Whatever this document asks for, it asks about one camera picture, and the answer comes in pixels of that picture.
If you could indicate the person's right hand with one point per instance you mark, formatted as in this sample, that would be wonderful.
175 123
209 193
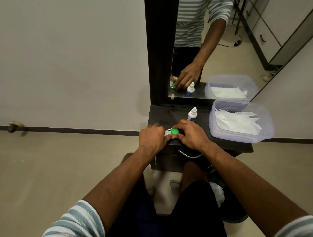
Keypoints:
194 136

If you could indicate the person's left hand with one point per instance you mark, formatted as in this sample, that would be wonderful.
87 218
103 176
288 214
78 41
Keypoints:
151 139

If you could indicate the person's left thumb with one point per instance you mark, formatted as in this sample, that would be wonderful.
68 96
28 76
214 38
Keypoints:
168 139

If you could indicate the person's right thumb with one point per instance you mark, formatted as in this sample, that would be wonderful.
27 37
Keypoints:
181 138

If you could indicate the green capped contact lens case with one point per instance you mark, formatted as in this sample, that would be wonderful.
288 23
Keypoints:
174 131

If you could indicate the person's left forearm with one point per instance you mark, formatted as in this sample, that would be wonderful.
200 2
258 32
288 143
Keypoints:
122 180

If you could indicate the person's right forearm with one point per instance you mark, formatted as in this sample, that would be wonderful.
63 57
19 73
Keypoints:
244 185

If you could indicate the dark wooden dressing table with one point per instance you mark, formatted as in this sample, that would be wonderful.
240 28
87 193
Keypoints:
166 116

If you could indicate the white blue solution bottle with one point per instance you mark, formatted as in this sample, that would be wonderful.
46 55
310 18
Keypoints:
192 114

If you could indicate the person's right leg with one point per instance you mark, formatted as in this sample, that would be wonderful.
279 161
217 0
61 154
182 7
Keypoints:
193 173

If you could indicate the grey slipper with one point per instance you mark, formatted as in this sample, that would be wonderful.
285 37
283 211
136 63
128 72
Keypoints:
151 191
175 184

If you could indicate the white tissues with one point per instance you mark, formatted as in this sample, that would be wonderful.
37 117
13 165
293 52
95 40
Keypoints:
237 122

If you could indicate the crumpled white tissue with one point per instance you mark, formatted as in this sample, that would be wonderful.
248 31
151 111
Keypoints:
218 194

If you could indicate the black shorts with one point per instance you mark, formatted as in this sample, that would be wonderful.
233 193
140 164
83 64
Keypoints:
195 214

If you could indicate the clear plastic container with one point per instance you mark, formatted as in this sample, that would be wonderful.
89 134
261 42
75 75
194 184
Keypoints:
266 122

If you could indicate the black trash bin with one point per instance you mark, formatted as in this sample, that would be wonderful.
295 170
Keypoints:
232 210

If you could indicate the striped shirt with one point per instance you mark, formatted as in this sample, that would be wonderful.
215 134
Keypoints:
73 222

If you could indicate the brass door stopper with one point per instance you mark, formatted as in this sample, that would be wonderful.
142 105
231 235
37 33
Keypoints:
14 125

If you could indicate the dark framed wall mirror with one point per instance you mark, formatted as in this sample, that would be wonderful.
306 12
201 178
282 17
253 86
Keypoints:
160 48

